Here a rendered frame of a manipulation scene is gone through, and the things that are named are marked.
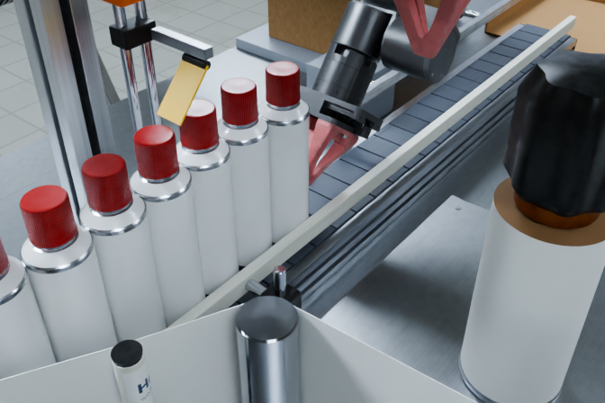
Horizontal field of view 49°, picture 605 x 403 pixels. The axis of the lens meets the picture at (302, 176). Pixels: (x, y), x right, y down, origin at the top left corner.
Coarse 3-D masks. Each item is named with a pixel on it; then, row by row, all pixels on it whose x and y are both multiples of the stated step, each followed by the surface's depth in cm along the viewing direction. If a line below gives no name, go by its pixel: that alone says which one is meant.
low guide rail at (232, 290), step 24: (528, 48) 107; (504, 72) 100; (480, 96) 95; (456, 120) 92; (408, 144) 84; (384, 168) 80; (360, 192) 77; (312, 216) 72; (336, 216) 74; (288, 240) 69; (264, 264) 66; (240, 288) 64; (192, 312) 61; (216, 312) 63
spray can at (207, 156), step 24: (192, 120) 56; (216, 120) 58; (192, 144) 58; (216, 144) 59; (192, 168) 58; (216, 168) 59; (216, 192) 60; (216, 216) 61; (216, 240) 63; (216, 264) 65; (216, 288) 66
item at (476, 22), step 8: (504, 0) 111; (512, 0) 111; (520, 0) 114; (496, 8) 108; (504, 8) 110; (480, 16) 105; (488, 16) 106; (464, 24) 103; (472, 24) 103; (480, 24) 105; (464, 32) 101; (392, 72) 90; (400, 72) 90; (376, 80) 88; (384, 80) 88; (392, 80) 89; (368, 88) 86; (376, 88) 86; (384, 88) 88; (368, 96) 86
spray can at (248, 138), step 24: (240, 96) 59; (240, 120) 61; (264, 120) 64; (240, 144) 61; (264, 144) 63; (240, 168) 63; (264, 168) 64; (240, 192) 64; (264, 192) 66; (240, 216) 66; (264, 216) 67; (240, 240) 68; (264, 240) 69; (240, 264) 70
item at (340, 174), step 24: (528, 24) 123; (504, 48) 115; (552, 48) 115; (480, 72) 108; (432, 96) 101; (456, 96) 101; (408, 120) 95; (432, 120) 95; (360, 144) 90; (384, 144) 90; (432, 144) 90; (336, 168) 86; (360, 168) 86; (408, 168) 86; (312, 192) 82; (336, 192) 82; (312, 240) 74; (288, 264) 71
